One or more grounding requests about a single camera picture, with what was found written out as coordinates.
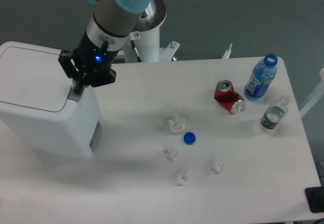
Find crumpled white tissue left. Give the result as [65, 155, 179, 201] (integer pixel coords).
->
[163, 147, 178, 161]

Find white frame at right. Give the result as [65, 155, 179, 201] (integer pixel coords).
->
[299, 68, 323, 118]

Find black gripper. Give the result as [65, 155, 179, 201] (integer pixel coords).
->
[58, 33, 117, 94]

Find black cable on pedestal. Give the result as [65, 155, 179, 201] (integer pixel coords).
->
[130, 39, 143, 63]

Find crumpled white tissue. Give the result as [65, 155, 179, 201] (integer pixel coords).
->
[167, 117, 190, 134]
[163, 147, 178, 161]
[174, 168, 191, 186]
[209, 159, 224, 174]

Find crumpled white tissue top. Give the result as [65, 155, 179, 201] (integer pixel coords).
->
[167, 117, 190, 134]

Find crumpled white tissue bottom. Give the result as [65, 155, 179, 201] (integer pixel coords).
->
[174, 168, 191, 186]

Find blue bottle cap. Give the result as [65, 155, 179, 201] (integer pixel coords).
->
[183, 132, 196, 145]

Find black device at edge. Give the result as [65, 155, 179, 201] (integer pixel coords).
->
[305, 186, 323, 213]

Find white trash can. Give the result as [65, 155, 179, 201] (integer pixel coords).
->
[1, 42, 103, 159]

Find crumpled white tissue right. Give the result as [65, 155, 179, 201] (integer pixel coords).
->
[209, 159, 224, 174]

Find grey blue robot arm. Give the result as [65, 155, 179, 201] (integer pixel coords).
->
[58, 0, 167, 94]

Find clear green label bottle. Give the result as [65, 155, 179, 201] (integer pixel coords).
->
[260, 95, 291, 130]

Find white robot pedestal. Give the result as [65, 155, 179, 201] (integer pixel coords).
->
[114, 27, 180, 63]

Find crushed red soda can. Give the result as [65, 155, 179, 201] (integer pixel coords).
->
[214, 80, 245, 114]

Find blue plastic drink bottle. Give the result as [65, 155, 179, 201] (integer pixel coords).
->
[244, 53, 278, 101]

